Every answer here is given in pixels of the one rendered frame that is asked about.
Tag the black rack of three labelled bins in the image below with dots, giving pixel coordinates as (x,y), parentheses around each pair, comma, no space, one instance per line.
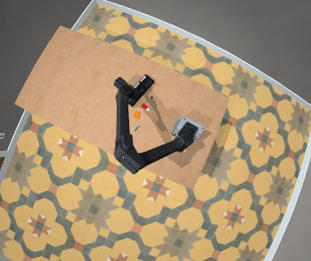
(142,86)

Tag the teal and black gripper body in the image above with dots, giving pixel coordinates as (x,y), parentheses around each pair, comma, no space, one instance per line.
(131,97)

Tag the orange block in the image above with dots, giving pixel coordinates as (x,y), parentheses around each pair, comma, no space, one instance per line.
(137,114)

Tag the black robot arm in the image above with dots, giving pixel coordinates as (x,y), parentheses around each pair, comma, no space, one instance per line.
(125,152)

